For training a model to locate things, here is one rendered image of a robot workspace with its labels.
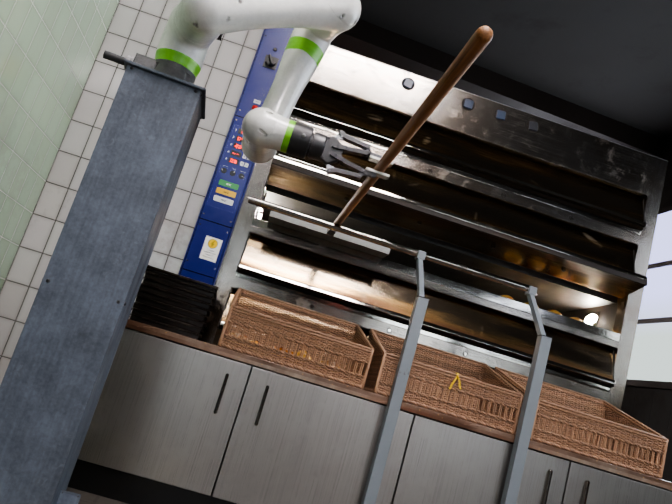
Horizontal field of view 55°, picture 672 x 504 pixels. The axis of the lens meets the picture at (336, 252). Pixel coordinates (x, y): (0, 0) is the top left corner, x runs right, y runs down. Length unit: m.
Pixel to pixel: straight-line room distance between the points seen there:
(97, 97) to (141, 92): 1.36
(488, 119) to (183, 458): 2.08
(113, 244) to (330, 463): 1.11
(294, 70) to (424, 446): 1.35
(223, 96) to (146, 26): 0.48
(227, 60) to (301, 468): 1.86
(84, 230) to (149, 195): 0.18
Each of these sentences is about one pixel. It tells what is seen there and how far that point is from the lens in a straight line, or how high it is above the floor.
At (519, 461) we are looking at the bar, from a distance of 2.46.
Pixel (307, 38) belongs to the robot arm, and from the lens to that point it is 2.05.
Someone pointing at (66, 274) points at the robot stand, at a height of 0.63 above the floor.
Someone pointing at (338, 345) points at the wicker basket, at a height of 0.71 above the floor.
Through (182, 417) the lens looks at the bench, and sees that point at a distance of 2.31.
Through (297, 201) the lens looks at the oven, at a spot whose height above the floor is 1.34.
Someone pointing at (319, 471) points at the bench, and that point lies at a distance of 2.33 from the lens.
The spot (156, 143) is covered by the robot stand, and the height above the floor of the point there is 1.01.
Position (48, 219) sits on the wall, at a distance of 3.03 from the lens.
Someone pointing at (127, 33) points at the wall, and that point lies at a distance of 3.26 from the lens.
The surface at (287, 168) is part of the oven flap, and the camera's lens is 2.83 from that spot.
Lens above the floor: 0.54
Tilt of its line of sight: 12 degrees up
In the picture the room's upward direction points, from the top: 17 degrees clockwise
